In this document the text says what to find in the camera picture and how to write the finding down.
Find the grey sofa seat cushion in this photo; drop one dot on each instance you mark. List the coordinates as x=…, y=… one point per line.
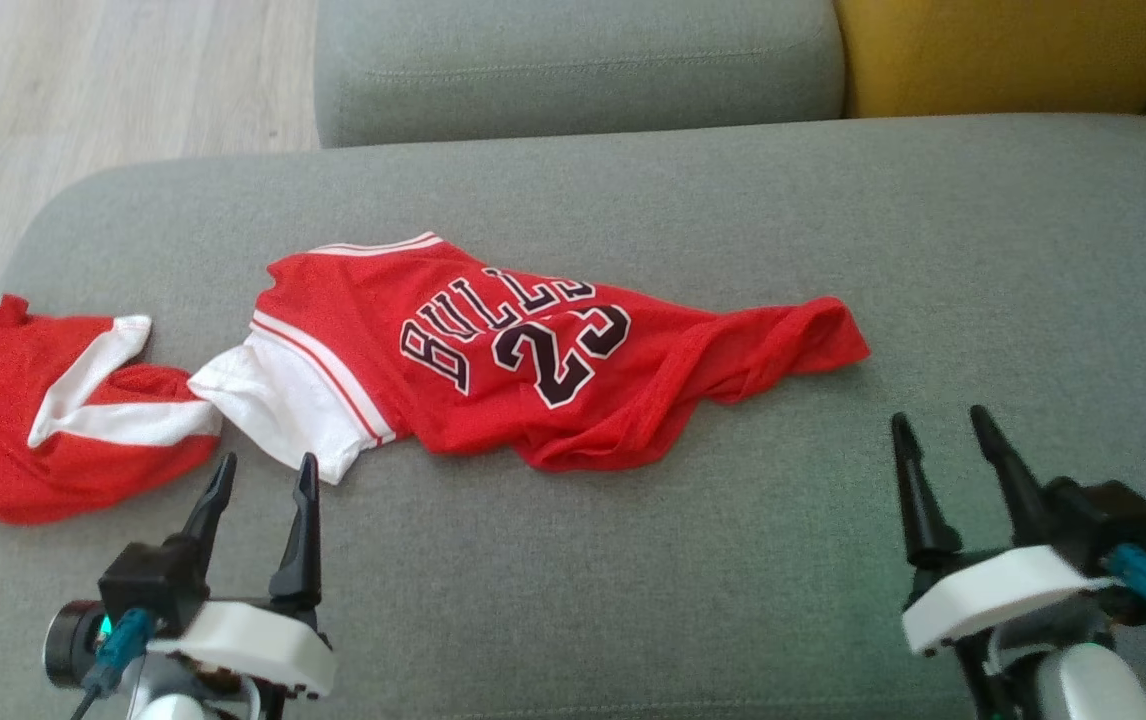
x=573, y=70

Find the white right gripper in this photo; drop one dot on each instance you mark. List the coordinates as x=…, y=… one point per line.
x=993, y=590

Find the red Bulls 23 jersey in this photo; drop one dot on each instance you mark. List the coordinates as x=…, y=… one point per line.
x=493, y=400

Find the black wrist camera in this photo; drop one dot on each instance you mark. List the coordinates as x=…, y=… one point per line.
x=148, y=590
x=1103, y=520

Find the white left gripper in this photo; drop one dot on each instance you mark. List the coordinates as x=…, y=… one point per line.
x=253, y=640

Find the yellow sofa backrest cushion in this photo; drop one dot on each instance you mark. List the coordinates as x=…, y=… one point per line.
x=1013, y=50

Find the wide grey sofa chaise cushion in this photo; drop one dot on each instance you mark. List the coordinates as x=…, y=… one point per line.
x=733, y=560

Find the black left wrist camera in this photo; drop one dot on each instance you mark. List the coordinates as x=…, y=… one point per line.
x=148, y=590

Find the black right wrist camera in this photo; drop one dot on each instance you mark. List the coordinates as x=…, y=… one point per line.
x=1103, y=520

